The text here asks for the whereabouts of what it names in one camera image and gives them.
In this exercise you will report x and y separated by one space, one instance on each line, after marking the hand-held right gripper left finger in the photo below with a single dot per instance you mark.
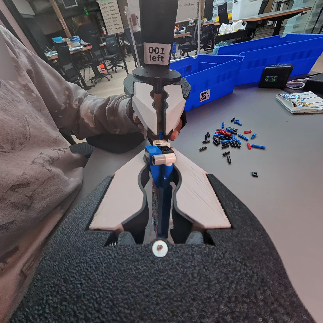
118 199

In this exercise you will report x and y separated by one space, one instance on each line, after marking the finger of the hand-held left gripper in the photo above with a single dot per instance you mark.
143 106
175 106

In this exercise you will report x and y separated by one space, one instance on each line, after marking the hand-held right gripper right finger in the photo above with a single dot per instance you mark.
199 196

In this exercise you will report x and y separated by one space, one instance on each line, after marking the blue white car side panel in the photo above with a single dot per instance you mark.
156 174

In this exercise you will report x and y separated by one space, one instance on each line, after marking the person's left forearm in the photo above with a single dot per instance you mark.
101 113

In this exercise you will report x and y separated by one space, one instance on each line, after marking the grey desk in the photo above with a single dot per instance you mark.
252 201

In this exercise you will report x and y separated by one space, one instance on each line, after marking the person's left hand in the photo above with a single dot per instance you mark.
176 135

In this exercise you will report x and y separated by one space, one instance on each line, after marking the whiteboard on stand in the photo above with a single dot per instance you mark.
186 11

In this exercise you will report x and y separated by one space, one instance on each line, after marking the paper flip chart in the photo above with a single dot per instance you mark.
111 17

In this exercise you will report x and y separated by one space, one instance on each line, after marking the blue storage bin with tag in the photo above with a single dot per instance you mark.
217 83

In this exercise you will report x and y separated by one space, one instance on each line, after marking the black office chair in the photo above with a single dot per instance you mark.
67 65
112 48
97 53

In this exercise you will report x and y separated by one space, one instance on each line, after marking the pile of connector pins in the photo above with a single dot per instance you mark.
222 137

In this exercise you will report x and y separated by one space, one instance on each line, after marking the orange traffic cone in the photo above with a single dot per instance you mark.
102 67

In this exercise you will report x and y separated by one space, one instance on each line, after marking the teal plastic bag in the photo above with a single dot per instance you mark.
219 48

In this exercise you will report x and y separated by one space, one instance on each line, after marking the white plastic bag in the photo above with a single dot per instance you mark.
231 27

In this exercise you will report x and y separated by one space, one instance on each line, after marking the white storage box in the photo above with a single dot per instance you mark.
247 10

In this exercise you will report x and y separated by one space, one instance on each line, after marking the person's grey sweatshirt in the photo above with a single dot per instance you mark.
30 151

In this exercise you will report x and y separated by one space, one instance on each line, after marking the black power bank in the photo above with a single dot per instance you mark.
275 78

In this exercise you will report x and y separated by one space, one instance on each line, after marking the long blue storage bin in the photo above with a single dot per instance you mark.
277 55

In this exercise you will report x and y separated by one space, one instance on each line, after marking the wooden top table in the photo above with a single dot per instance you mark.
277 14

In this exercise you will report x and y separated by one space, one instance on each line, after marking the shiny sticker sheet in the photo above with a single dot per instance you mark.
300 102

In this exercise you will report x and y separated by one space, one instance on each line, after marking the black flat box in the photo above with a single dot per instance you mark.
314 83

